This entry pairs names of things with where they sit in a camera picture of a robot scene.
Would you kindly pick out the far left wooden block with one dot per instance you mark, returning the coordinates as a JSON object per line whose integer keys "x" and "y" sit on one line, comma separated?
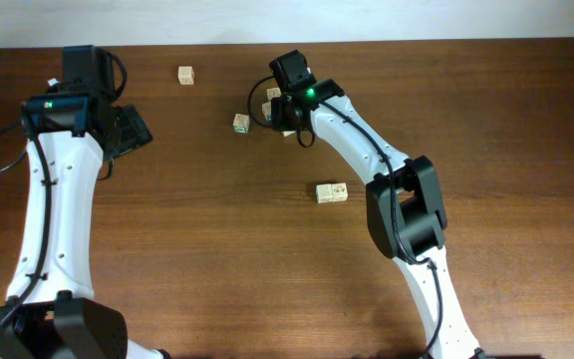
{"x": 185, "y": 75}

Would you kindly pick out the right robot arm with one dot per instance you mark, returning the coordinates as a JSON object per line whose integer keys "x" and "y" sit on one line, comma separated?
{"x": 405, "y": 211}

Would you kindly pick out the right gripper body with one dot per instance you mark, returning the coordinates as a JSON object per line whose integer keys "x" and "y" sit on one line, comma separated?
{"x": 279, "y": 120}

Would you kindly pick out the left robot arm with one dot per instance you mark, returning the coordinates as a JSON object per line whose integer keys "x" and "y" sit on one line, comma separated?
{"x": 50, "y": 309}

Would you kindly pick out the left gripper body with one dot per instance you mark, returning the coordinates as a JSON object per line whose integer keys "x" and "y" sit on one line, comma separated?
{"x": 116, "y": 145}

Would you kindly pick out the wooden block blue side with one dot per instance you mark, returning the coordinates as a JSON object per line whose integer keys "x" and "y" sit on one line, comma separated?
{"x": 266, "y": 109}

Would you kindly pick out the wooden block red corner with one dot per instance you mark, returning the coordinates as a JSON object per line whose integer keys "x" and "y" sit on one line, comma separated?
{"x": 339, "y": 191}

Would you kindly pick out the small top wooden block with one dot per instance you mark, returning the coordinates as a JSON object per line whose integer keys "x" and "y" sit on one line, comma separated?
{"x": 273, "y": 93}

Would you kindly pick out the wooden block blue corner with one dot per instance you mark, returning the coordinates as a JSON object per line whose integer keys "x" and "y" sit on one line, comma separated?
{"x": 324, "y": 193}

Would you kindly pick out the wooden block green side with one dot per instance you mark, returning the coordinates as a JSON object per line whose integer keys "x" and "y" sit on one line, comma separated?
{"x": 241, "y": 123}

